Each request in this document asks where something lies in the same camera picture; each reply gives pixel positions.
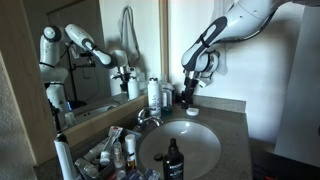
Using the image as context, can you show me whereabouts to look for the white electric toothbrush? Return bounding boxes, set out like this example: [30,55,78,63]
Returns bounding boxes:
[49,99,80,180]

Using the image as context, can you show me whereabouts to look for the round white soap dish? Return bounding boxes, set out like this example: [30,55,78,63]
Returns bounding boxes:
[185,107,200,117]

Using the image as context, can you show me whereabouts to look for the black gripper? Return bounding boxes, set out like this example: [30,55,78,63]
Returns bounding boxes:
[181,75,201,110]

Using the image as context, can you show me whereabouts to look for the black dropper bottle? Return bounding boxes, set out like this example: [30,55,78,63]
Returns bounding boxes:
[162,137,185,180]

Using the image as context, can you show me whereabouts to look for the clear plastic travel bottle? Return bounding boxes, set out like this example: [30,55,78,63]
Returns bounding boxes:
[73,157,101,178]

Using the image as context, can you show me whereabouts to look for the dark toiletry tray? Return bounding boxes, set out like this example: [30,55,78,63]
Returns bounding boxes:
[71,128,143,180]

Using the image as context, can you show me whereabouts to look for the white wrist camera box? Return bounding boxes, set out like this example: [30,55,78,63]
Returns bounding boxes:
[196,76,215,89]

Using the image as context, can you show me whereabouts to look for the tall white lotion bottle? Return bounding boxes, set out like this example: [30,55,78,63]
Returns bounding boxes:
[147,77,163,119]

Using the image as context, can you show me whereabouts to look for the white oval sink basin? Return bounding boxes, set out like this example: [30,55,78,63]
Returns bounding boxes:
[137,119,222,180]

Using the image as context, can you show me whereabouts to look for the wood framed wall mirror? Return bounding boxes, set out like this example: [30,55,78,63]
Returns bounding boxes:
[0,0,171,167]

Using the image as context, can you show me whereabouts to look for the grey flat panel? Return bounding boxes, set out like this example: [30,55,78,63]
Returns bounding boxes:
[274,4,320,168]

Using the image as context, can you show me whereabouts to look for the blue mouthwash bottle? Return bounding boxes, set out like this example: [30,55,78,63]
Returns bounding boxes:
[159,80,175,116]

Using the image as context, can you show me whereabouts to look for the small white capped bottle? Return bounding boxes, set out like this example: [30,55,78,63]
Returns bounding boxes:
[124,133,138,168]

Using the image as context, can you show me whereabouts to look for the small clear glass bottle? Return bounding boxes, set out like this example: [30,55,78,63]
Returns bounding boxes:
[112,141,125,170]

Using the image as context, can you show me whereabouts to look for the grey hanging towel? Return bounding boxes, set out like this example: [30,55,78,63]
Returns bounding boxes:
[209,0,238,77]

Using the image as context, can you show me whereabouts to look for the white toothpaste tube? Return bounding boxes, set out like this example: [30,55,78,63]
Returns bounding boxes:
[101,125,124,158]

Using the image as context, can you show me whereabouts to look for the chrome faucet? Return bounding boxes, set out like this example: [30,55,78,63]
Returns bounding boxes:
[136,106,165,130]

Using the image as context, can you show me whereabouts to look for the white cosmetic tube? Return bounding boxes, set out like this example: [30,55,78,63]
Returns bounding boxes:
[82,139,108,163]

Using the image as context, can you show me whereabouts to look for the red capped shaving can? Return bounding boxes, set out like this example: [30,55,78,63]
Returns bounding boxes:
[171,85,178,105]

